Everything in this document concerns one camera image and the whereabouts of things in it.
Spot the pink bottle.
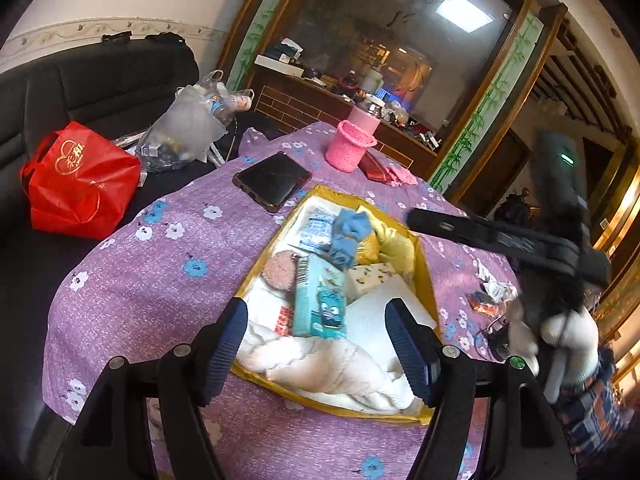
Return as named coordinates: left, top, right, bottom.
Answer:
left=347, top=95, right=386, bottom=133

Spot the small red packet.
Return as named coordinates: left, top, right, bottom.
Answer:
left=467, top=291, right=501, bottom=313

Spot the wood-framed glass partition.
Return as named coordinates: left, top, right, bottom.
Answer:
left=215, top=0, right=568, bottom=201

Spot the person's right forearm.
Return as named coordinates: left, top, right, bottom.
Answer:
left=550, top=350, right=631, bottom=466

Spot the black cable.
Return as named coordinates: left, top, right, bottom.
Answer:
left=475, top=320, right=516, bottom=361

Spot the dark red pouch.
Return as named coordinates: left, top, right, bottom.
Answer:
left=359, top=152, right=396, bottom=181

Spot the clear plastic bag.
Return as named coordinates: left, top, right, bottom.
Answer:
left=127, top=70, right=256, bottom=173

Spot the white snack packet red print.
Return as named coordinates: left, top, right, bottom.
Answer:
left=245, top=280, right=296, bottom=336

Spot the gold-edged white foam box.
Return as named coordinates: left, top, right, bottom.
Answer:
left=231, top=185, right=443, bottom=426

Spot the pink knitted cup holder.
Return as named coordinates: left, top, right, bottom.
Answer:
left=325, top=120, right=378, bottom=173

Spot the white plastic packet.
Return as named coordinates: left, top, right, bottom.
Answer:
left=287, top=212, right=336, bottom=256

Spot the white crumpled paper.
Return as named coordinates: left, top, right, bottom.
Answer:
left=482, top=280, right=521, bottom=306

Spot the pink fluffy cloth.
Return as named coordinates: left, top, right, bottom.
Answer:
left=385, top=165, right=418, bottom=187

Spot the person's right hand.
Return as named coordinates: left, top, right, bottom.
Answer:
left=505, top=305, right=601, bottom=403

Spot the black sofa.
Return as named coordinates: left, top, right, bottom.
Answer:
left=0, top=35, right=236, bottom=480

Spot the yellow cracker packet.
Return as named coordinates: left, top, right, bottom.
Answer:
left=347, top=261, right=401, bottom=303

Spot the purple floral tablecloth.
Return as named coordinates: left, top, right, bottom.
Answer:
left=44, top=121, right=531, bottom=480

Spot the blue cloth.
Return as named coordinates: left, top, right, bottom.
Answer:
left=327, top=210, right=373, bottom=268

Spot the red shopping bag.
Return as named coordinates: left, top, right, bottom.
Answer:
left=20, top=121, right=143, bottom=240

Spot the teal tissue packet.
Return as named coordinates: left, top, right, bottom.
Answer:
left=292, top=254, right=349, bottom=339

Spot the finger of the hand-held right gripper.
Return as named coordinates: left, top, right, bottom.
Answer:
left=406, top=207, right=576, bottom=268

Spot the wooden stair railing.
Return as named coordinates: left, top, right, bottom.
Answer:
left=537, top=55, right=631, bottom=131

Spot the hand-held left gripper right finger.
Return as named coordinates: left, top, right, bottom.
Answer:
left=384, top=297, right=583, bottom=480

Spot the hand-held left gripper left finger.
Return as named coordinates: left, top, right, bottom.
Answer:
left=47, top=297, right=249, bottom=480

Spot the cream fluffy towel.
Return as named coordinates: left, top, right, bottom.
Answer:
left=235, top=322, right=431, bottom=416

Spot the yellow towel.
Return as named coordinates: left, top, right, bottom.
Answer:
left=357, top=205, right=417, bottom=276

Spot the black smartphone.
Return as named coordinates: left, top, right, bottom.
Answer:
left=232, top=151, right=313, bottom=213

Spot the pink fluffy pad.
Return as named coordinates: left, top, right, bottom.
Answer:
left=262, top=251, right=301, bottom=291

